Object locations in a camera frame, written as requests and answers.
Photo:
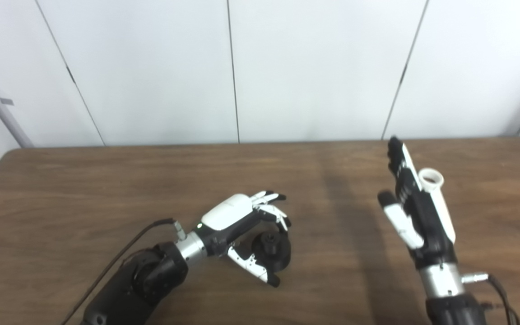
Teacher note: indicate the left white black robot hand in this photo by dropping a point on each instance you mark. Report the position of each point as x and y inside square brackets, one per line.
[228, 212]

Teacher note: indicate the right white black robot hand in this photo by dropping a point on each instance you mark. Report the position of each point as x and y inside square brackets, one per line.
[427, 221]

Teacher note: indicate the round black plastic part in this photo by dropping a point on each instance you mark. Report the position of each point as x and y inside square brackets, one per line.
[282, 257]

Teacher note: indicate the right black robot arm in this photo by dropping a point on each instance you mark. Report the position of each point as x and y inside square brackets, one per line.
[449, 311]

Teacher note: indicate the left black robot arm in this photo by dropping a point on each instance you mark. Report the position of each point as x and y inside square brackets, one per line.
[151, 275]

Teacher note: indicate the small grey tag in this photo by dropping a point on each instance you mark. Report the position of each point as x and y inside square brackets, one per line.
[6, 101]

